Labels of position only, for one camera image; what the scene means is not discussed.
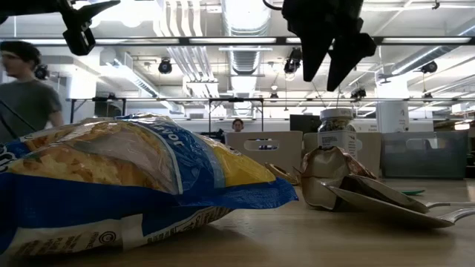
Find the blue yellow Maruchan ramen packet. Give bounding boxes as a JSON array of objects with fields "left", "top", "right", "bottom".
[{"left": 0, "top": 113, "right": 300, "bottom": 259}]

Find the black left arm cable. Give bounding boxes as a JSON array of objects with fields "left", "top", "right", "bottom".
[{"left": 0, "top": 99, "right": 37, "bottom": 141}]

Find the white-lidded spice jar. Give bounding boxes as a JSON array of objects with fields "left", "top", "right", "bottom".
[{"left": 317, "top": 107, "right": 358, "bottom": 159}]

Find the background black metal frame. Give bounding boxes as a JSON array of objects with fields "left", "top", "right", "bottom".
[{"left": 66, "top": 96, "right": 475, "bottom": 142}]

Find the gold-coloured spoon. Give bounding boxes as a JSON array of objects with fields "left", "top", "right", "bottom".
[{"left": 263, "top": 162, "right": 300, "bottom": 186}]

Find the silver round ventilation duct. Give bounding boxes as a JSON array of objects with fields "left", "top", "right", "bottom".
[{"left": 221, "top": 0, "right": 274, "bottom": 75}]

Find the brown snack pouch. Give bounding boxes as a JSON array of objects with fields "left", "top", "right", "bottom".
[{"left": 299, "top": 145, "right": 380, "bottom": 211}]

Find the black flat screen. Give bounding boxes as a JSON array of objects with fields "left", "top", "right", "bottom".
[{"left": 289, "top": 113, "right": 322, "bottom": 134}]

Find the light grey storage bin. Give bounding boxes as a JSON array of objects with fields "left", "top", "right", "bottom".
[
  {"left": 224, "top": 130, "right": 304, "bottom": 179},
  {"left": 303, "top": 131, "right": 383, "bottom": 178}
]

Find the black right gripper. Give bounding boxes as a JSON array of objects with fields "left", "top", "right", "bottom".
[{"left": 281, "top": 0, "right": 378, "bottom": 92}]

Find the person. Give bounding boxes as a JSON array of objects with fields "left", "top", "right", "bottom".
[
  {"left": 0, "top": 40, "right": 65, "bottom": 144},
  {"left": 230, "top": 118, "right": 246, "bottom": 134}
]

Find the dark grey translucent bin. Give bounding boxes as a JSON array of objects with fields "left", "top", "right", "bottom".
[{"left": 381, "top": 130, "right": 469, "bottom": 179}]

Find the silver metal spoon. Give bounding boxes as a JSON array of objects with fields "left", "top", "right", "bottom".
[{"left": 339, "top": 174, "right": 475, "bottom": 215}]

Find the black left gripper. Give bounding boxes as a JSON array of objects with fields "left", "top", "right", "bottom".
[{"left": 0, "top": 0, "right": 122, "bottom": 56}]

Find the silver spoon wooden handle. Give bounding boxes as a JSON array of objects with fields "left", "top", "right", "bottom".
[{"left": 321, "top": 184, "right": 475, "bottom": 230}]

